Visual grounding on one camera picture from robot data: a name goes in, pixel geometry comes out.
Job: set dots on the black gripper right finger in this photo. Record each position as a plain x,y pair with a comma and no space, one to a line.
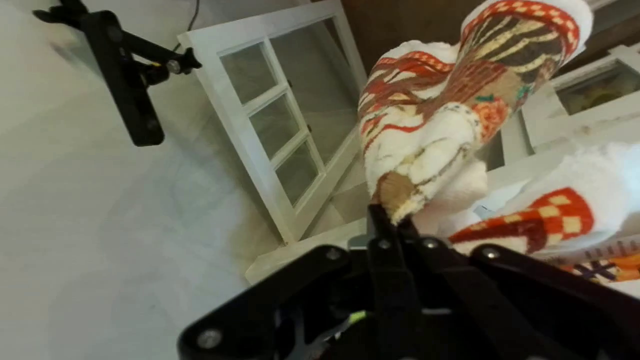
480,292

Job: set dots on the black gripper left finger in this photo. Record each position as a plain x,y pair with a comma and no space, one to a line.
390,286

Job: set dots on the white red patterned cloth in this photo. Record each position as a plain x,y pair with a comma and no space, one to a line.
432,132

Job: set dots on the white glazed cabinet door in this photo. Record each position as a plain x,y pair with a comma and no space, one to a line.
241,132

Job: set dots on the black stereo camera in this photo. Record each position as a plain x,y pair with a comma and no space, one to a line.
130,100

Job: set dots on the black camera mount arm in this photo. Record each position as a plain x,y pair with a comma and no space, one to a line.
152,50

